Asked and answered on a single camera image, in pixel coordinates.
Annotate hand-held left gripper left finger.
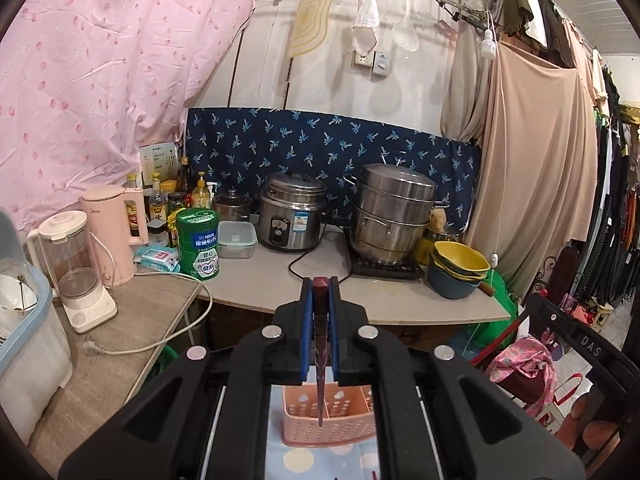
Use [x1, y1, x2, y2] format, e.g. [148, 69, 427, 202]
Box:
[57, 279, 318, 480]

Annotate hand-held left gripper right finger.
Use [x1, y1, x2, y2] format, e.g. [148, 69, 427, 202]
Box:
[326, 279, 587, 480]

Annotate dark red chopstick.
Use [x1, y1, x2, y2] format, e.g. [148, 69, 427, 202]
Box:
[313, 277, 331, 429]

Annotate pink plastic utensil basket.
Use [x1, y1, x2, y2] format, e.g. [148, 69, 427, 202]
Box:
[282, 384, 377, 449]

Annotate black induction cooker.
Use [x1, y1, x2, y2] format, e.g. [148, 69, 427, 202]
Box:
[347, 249, 426, 282]

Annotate clear lidded food container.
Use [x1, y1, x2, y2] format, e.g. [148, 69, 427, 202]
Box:
[217, 220, 258, 260]

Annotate stainless steel rice cooker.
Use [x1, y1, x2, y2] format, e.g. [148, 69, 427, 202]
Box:
[257, 171, 329, 254]

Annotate light blue dotted tablecloth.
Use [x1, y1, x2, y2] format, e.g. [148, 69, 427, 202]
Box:
[265, 367, 382, 480]

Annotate yellow container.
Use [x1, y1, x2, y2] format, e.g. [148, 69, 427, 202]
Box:
[414, 230, 443, 267]

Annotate blue bowl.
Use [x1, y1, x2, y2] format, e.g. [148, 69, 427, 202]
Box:
[427, 264, 484, 301]

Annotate yellow bowl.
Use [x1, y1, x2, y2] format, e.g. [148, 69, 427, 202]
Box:
[431, 259, 489, 282]
[432, 240, 491, 274]

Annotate green tin can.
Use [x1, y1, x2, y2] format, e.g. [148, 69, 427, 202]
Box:
[174, 206, 221, 280]

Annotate green plastic bag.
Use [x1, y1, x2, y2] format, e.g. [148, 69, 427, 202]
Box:
[152, 344, 177, 378]
[464, 269, 524, 352]

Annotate small pot with glass lid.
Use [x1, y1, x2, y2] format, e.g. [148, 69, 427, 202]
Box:
[212, 187, 254, 224]

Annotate stainless steel steamer pot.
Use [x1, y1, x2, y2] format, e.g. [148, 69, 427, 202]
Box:
[349, 162, 447, 267]

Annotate wet wipes packet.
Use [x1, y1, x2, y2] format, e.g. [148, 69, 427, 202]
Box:
[135, 245, 181, 274]

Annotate yellow pump bottle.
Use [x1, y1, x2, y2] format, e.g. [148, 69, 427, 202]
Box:
[192, 172, 211, 210]

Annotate pink floral bag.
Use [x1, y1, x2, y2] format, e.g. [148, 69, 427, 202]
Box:
[484, 336, 559, 417]

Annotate navy leaf print cloth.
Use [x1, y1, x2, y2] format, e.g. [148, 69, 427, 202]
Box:
[184, 106, 484, 233]

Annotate dark glass bottle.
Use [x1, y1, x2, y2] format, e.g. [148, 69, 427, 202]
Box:
[178, 157, 194, 197]

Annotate soy sauce bottle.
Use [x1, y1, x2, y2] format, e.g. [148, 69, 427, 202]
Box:
[149, 172, 169, 224]

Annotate white carton box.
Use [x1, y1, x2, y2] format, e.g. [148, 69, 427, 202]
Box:
[139, 142, 181, 187]

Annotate pink electric kettle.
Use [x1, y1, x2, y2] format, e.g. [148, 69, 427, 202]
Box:
[79, 184, 150, 289]

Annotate black chair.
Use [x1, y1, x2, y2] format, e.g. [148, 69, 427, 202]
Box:
[519, 292, 632, 461]

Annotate white blender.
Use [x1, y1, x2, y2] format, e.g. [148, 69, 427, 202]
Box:
[26, 210, 119, 334]

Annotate peach curtain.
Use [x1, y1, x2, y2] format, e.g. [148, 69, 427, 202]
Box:
[462, 40, 600, 302]

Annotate white dish box blue lid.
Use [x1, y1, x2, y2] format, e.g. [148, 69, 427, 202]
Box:
[0, 210, 74, 392]

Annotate grey beige curtain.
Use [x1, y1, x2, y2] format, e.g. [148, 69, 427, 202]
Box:
[439, 14, 502, 144]

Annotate white bowl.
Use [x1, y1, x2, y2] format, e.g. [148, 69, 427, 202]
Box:
[0, 259, 39, 312]

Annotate beige hanging cutting board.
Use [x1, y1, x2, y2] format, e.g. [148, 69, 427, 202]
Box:
[288, 0, 337, 61]

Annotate white strainer ladle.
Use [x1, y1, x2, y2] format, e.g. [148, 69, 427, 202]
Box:
[391, 0, 421, 52]

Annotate white hanging cloth bag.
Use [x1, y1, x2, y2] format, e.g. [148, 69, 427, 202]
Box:
[352, 0, 380, 54]

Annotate row of hanging clothes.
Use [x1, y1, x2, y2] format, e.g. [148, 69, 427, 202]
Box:
[500, 0, 640, 313]

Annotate pink spotted curtain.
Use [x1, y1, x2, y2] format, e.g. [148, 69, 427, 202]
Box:
[0, 0, 257, 242]

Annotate white cable with plug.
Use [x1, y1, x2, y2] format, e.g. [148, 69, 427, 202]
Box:
[82, 233, 214, 359]

